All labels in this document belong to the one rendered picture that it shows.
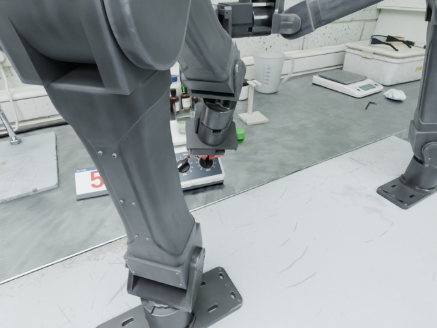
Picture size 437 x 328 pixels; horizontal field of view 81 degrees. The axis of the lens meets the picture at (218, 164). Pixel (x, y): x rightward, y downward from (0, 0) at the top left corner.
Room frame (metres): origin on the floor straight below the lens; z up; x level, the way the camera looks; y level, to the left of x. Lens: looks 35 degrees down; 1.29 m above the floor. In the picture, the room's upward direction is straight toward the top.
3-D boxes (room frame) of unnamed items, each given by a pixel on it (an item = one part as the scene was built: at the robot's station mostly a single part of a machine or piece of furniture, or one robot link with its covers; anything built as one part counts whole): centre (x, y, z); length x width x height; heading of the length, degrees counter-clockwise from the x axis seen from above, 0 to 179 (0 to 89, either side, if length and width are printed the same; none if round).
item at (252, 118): (0.83, -0.12, 0.96); 0.08 x 0.08 x 0.13; 20
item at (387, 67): (1.38, -0.87, 0.97); 0.37 x 0.31 x 0.14; 115
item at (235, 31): (0.60, -0.03, 1.22); 0.10 x 0.07 x 0.07; 18
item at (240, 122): (0.70, -0.06, 0.93); 0.04 x 0.04 x 0.06
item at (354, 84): (1.18, -0.59, 0.92); 0.26 x 0.19 x 0.05; 32
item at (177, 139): (0.58, 0.09, 0.98); 0.12 x 0.12 x 0.01; 18
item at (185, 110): (0.57, 0.08, 1.02); 0.06 x 0.05 x 0.08; 145
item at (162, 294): (0.18, 0.07, 1.00); 0.09 x 0.06 x 0.06; 74
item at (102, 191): (0.46, 0.28, 0.92); 0.09 x 0.06 x 0.04; 107
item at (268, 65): (1.14, -0.23, 0.97); 0.18 x 0.13 x 0.15; 85
